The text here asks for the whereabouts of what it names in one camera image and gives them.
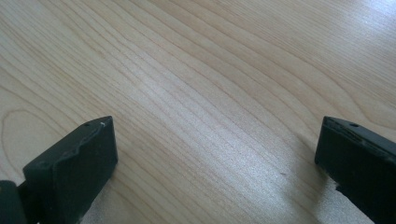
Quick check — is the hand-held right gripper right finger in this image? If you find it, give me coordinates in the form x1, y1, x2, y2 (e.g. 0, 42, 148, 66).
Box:
314, 115, 396, 224

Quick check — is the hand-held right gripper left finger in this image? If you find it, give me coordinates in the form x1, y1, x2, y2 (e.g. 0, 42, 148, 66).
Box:
18, 115, 119, 224

